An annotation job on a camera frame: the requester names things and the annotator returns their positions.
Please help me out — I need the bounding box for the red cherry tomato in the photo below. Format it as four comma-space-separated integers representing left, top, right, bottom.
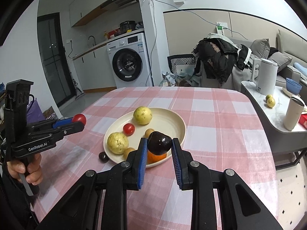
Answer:
123, 123, 135, 136
72, 114, 87, 125

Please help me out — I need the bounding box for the pink checkered tablecloth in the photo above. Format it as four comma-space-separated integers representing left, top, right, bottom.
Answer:
34, 87, 278, 229

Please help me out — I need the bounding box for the red cherry tomato front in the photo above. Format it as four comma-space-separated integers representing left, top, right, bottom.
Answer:
123, 123, 135, 136

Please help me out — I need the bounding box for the purple bag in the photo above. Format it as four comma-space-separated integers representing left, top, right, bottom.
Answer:
26, 99, 46, 124

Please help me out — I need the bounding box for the person left hand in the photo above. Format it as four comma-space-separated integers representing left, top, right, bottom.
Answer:
7, 153, 43, 185

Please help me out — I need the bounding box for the beige tumbler cup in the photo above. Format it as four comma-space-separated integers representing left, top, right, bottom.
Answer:
283, 95, 305, 131

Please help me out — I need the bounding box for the blue bowl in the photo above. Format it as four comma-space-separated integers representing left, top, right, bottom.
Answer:
286, 78, 302, 95

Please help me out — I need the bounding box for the dark plum front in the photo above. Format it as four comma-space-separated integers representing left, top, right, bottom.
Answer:
147, 131, 173, 155

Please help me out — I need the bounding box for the smooth yellow-green guava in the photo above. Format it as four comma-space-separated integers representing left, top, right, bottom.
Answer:
133, 106, 153, 125

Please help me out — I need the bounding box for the pile of dark clothes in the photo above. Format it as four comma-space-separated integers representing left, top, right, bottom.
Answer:
192, 33, 252, 85

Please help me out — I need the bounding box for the wrinkled yellow guava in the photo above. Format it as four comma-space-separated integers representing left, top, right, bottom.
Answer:
107, 132, 129, 155

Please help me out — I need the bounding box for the black rice cooker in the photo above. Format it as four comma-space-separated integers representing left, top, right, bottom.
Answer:
120, 20, 136, 34

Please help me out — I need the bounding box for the grey sofa pillow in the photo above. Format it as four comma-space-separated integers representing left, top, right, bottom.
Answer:
250, 39, 270, 59

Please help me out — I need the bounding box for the grey side table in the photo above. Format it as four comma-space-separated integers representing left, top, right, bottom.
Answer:
241, 81, 306, 170

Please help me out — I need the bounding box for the brown longan front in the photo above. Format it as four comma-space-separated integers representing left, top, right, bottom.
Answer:
123, 147, 135, 160

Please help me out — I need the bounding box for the kitchen range hood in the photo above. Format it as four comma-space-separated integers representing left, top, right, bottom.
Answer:
100, 0, 139, 11

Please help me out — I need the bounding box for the white washing machine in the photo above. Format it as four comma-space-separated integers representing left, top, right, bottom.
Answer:
107, 32, 154, 88

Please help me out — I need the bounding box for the cream round plate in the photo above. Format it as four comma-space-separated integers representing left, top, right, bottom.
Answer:
104, 108, 186, 163

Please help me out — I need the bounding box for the yellow fruit on side table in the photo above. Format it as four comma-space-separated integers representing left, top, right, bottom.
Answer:
265, 94, 275, 108

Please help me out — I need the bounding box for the grey sofa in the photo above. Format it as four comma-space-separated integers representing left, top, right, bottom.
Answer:
230, 30, 306, 94

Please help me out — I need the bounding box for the dark plum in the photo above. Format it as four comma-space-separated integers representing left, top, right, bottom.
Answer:
98, 152, 109, 163
147, 131, 173, 155

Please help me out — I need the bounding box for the black mesh chair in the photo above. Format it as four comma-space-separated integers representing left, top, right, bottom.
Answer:
167, 54, 197, 76

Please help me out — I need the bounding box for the white electric kettle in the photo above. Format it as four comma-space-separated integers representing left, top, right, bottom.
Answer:
251, 58, 278, 96

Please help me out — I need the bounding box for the red box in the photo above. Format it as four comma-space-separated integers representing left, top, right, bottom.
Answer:
299, 114, 307, 129

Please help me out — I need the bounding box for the brown longan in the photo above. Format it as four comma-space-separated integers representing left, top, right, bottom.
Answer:
123, 147, 135, 160
144, 128, 154, 138

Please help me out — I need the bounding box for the orange mandarin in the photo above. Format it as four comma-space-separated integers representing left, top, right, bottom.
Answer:
147, 151, 167, 164

